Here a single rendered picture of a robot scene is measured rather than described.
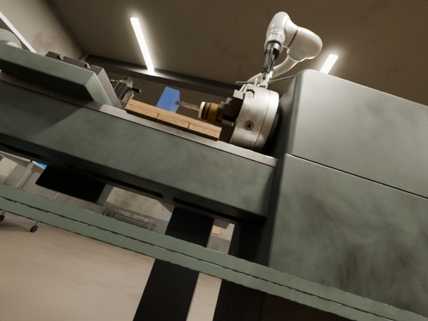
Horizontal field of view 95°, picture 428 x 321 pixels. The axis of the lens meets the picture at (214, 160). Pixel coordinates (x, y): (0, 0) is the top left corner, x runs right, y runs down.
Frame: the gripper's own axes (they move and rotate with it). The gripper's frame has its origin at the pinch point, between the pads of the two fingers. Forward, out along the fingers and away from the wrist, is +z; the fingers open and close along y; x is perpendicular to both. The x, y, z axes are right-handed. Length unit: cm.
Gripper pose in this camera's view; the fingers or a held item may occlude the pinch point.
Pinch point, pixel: (264, 81)
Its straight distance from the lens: 100.1
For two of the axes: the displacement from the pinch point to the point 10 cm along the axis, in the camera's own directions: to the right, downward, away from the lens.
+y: 3.4, 3.8, 8.6
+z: -2.9, 9.1, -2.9
